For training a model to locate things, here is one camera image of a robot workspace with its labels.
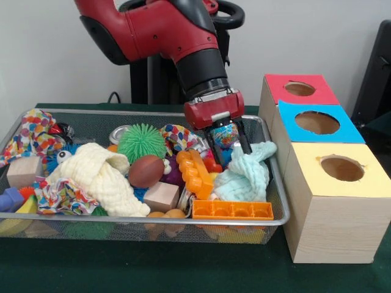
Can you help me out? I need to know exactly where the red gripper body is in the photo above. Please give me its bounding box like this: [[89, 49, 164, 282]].
[[183, 89, 246, 131]]

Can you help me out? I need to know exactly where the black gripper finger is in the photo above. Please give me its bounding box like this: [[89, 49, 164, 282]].
[[203, 127, 226, 168], [233, 117, 253, 155]]

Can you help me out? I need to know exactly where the blue globe ball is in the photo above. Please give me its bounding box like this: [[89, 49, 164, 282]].
[[212, 121, 239, 150]]

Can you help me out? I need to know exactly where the mint green cloth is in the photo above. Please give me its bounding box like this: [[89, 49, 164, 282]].
[[213, 140, 278, 203]]

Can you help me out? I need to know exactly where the cream muslin cloth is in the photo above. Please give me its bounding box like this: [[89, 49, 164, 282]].
[[48, 142, 152, 218]]

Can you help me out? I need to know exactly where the shallow metal mesh bin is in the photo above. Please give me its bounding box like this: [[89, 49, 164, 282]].
[[0, 108, 290, 245]]

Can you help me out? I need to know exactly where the wooden box with three holes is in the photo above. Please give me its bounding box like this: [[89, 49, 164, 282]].
[[258, 73, 391, 264]]

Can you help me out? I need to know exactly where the long orange toy brick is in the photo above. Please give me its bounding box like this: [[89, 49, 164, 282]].
[[176, 149, 214, 201]]

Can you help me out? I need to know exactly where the wide orange toy brick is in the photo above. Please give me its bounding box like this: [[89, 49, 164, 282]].
[[192, 200, 274, 221]]

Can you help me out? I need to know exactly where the brown toy football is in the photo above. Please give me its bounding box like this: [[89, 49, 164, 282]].
[[128, 154, 165, 187]]

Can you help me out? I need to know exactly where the green spiky ball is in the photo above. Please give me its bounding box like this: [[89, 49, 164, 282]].
[[117, 123, 167, 165]]

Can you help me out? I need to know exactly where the black chair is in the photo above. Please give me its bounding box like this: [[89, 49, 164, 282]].
[[351, 20, 391, 123]]

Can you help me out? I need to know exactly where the blue spiky ball with eyes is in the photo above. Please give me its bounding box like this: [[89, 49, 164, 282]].
[[45, 143, 82, 173]]

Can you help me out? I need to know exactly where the colourful spotted cloth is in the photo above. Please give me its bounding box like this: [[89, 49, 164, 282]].
[[33, 176, 101, 215], [0, 108, 74, 168]]

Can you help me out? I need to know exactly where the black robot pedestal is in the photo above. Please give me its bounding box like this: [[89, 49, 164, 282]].
[[118, 0, 245, 106]]

